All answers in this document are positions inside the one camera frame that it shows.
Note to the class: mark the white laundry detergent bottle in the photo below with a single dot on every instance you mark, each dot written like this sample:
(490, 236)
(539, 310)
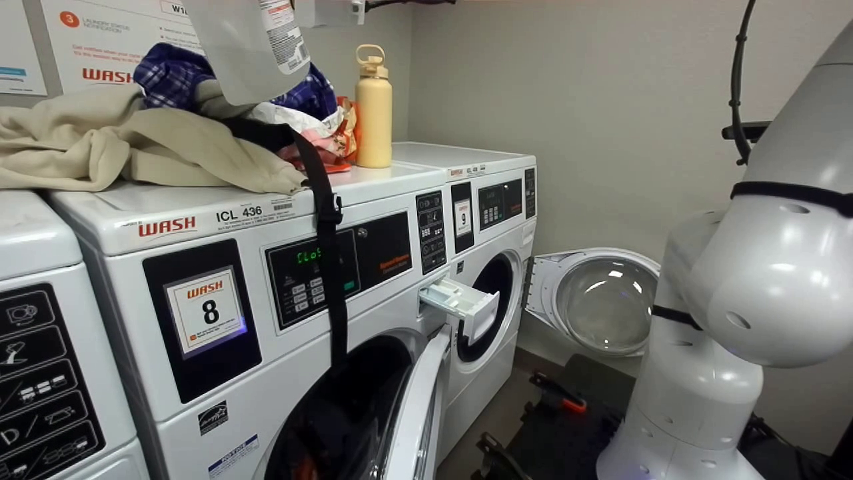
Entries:
(229, 55)

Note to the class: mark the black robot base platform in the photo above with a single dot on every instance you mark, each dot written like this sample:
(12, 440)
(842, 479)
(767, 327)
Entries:
(567, 444)

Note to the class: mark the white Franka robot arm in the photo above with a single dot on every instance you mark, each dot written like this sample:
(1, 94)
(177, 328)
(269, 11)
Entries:
(763, 283)

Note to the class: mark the white detergent drawer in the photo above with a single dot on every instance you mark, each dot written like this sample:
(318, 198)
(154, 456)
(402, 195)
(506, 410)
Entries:
(461, 307)

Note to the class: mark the white washing machine numbered nine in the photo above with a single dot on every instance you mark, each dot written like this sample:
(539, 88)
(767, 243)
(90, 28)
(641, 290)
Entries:
(479, 162)

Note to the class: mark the white washing machine numbered eight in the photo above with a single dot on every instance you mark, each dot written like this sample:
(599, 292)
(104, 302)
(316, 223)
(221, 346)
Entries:
(160, 427)

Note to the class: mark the white front-load washing machine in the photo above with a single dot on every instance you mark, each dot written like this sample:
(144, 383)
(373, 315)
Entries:
(28, 231)

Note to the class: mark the number nine card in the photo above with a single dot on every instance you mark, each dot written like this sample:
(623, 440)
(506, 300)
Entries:
(461, 216)

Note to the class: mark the orange floral fabric bag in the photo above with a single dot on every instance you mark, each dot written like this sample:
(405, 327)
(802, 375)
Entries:
(341, 151)

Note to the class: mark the yellow water bottle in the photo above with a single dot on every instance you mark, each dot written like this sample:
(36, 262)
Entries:
(373, 115)

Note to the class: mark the white round washer door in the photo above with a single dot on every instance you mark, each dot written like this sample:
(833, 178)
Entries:
(607, 302)
(422, 410)

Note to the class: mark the white crumpled cloth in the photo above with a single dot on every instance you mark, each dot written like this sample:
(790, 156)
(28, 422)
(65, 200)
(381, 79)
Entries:
(293, 122)

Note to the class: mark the number eight card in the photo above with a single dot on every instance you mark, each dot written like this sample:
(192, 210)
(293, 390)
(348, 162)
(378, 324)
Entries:
(208, 310)

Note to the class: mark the blue plaid cloth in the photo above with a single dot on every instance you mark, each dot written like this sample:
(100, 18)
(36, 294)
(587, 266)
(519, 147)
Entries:
(169, 75)

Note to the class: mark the orange white wash poster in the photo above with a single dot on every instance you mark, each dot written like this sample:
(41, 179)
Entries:
(106, 44)

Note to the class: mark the beige cloth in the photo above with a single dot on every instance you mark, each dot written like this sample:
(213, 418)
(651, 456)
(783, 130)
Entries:
(36, 147)

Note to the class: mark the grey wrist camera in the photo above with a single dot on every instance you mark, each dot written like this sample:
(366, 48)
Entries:
(328, 11)

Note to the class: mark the blue white wall poster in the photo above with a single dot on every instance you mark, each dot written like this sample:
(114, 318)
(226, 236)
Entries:
(16, 44)

